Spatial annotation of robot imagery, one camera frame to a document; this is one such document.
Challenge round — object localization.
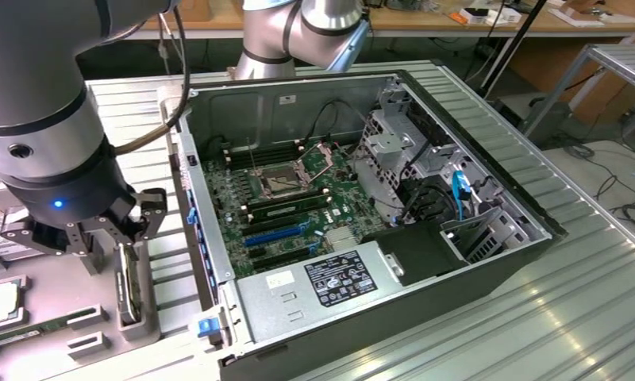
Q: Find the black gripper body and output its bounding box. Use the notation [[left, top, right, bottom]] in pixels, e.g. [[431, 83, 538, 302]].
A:
[[0, 144, 138, 229]]

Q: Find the black graphics card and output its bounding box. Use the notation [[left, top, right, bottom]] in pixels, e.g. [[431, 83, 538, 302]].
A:
[[114, 240, 145, 321]]

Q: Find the grey parts rack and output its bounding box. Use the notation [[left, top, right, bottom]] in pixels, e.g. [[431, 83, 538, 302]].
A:
[[0, 174, 162, 381]]

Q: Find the CPU socket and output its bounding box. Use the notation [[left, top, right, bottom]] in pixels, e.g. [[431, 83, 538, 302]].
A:
[[253, 164, 311, 199]]

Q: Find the black RAM slot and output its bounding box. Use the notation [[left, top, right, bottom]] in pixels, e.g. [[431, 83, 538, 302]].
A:
[[228, 150, 304, 167], [226, 146, 301, 162], [242, 187, 327, 209], [224, 141, 300, 157], [241, 183, 325, 205]]

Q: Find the grey power supply unit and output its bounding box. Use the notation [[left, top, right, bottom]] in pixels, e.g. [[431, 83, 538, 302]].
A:
[[232, 241, 407, 344]]

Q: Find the metal socket cover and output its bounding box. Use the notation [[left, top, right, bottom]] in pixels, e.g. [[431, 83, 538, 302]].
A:
[[295, 143, 340, 184]]

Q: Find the silver chipset heatsink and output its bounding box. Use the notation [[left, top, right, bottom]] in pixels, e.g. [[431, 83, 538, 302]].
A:
[[325, 228, 364, 249]]

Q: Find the green motherboard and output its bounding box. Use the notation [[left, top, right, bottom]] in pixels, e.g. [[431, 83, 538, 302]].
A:
[[200, 138, 403, 279]]

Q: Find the metal disk bay cage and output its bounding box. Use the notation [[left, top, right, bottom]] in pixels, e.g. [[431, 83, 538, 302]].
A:
[[356, 79, 501, 223]]

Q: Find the black open PC case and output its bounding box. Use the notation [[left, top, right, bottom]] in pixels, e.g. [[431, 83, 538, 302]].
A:
[[157, 69, 568, 381]]

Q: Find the silver perforated disk caddy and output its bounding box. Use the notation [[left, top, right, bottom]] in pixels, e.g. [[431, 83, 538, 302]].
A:
[[437, 206, 534, 265]]

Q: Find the wooden desk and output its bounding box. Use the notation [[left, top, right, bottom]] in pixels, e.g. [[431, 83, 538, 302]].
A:
[[145, 0, 635, 43]]

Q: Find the black floor box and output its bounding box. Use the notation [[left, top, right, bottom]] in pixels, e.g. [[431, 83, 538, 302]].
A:
[[493, 93, 572, 148]]

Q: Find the black pole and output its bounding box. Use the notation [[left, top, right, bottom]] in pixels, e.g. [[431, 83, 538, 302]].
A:
[[479, 0, 550, 96]]

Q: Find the small black box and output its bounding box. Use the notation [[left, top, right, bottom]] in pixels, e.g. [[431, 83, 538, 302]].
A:
[[463, 6, 501, 19]]

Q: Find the small white box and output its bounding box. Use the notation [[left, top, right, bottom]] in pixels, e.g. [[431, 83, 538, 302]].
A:
[[485, 10, 523, 25]]

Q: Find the brown wooden cabinet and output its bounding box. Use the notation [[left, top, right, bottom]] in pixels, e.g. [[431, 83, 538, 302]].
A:
[[504, 37, 635, 126]]

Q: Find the flat white box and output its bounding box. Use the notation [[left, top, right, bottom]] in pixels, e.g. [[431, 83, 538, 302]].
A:
[[547, 6, 607, 28]]

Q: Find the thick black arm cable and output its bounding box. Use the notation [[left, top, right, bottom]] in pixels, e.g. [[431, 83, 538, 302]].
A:
[[110, 7, 192, 154]]

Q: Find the black wire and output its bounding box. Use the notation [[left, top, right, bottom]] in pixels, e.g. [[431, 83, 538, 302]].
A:
[[309, 99, 369, 142]]

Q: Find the blue wire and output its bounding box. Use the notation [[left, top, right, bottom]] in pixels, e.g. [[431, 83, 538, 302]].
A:
[[448, 169, 480, 223]]

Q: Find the aluminium frame table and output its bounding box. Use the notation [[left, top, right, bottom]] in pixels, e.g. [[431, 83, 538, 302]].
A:
[[523, 42, 635, 140]]

